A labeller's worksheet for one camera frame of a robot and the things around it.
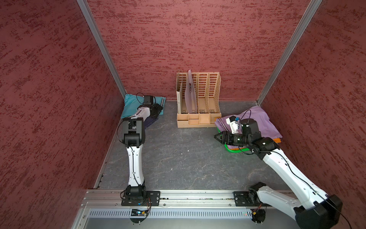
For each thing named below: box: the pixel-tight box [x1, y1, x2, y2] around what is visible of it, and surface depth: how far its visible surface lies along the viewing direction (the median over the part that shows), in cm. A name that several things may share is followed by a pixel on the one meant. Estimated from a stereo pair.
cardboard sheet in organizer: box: [176, 82, 183, 115], surface depth 93 cm
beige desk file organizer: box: [175, 71, 222, 129], surface depth 106 cm
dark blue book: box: [143, 115, 159, 130], surface depth 108 cm
